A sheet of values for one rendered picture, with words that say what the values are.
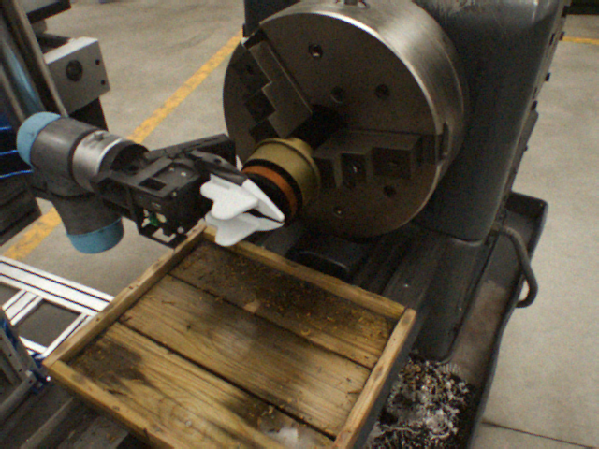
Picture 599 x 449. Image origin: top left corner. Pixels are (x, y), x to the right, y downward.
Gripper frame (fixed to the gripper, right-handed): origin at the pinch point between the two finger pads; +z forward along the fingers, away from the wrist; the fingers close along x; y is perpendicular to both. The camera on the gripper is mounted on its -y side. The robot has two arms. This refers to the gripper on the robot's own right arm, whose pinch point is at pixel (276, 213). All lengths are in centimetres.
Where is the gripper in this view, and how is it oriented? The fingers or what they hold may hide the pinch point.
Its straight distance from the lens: 52.3
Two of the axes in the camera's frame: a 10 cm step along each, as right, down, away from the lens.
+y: -5.0, 5.6, -6.6
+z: 8.7, 3.2, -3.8
